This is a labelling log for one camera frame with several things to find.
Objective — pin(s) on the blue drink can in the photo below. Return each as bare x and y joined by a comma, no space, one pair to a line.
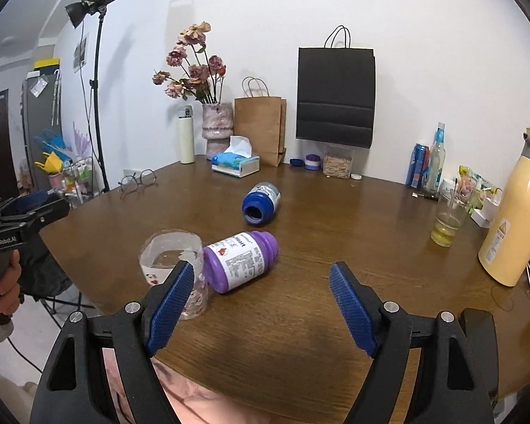
416,165

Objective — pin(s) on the white thermos bottle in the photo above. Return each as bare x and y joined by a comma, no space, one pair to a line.
187,137

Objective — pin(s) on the yellow box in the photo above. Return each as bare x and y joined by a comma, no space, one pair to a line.
46,64

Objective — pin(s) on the grey refrigerator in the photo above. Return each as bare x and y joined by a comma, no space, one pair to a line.
37,119

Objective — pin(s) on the clear plastic cup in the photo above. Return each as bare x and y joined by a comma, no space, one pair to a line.
159,260

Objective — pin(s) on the black light stand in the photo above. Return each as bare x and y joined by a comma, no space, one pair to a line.
98,119

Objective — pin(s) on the snack packets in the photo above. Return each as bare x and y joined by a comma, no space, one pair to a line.
472,185

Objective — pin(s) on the person's pink clothing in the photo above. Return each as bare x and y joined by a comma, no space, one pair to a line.
194,406

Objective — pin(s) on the dark cloth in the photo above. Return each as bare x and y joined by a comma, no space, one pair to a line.
48,269

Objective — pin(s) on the eyeglasses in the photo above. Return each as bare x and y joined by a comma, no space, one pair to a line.
134,181

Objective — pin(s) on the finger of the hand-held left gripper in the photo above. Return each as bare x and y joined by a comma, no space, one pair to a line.
32,201
53,213

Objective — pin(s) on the wall picture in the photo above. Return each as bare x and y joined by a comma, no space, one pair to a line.
81,53

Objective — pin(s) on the pink textured vase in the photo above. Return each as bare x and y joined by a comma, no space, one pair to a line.
217,128

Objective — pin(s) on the glass bottle with blue label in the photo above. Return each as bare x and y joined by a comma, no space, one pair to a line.
436,163

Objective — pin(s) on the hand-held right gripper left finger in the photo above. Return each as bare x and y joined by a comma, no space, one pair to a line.
170,311

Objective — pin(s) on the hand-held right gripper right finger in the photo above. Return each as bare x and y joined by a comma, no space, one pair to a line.
353,313

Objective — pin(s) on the storage cart with bottles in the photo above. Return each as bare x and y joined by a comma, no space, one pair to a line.
81,179

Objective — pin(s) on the yellow thermos jug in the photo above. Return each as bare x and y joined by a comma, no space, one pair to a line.
512,229

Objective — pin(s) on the small white purple jar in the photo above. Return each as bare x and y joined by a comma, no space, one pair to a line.
312,162

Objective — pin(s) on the purple cup with white label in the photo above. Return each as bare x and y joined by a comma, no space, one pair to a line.
240,265

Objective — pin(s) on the yellow and blue hangers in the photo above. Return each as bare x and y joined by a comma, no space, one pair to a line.
51,161

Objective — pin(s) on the small blue lid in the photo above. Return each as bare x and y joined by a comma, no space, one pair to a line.
296,162

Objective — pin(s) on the studio light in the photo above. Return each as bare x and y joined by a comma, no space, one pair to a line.
90,2

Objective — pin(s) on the dried flower bouquet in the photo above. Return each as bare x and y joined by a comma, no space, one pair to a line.
194,70

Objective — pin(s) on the white box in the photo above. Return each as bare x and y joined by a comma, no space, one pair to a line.
486,214

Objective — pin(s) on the blue cup with grey label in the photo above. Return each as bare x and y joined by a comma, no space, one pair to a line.
261,203

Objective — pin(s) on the tissue box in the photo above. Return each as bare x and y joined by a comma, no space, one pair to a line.
238,161

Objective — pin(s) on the clear snack container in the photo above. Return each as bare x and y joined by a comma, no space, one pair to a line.
338,165

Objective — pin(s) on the person's left hand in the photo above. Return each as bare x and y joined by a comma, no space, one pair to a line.
11,285

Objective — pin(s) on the brown paper bag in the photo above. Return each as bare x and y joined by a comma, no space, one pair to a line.
260,128

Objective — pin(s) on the clear glass with yellow liquid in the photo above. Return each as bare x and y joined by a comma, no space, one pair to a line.
446,225

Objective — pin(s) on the black paper bag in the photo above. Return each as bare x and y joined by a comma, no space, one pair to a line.
335,92

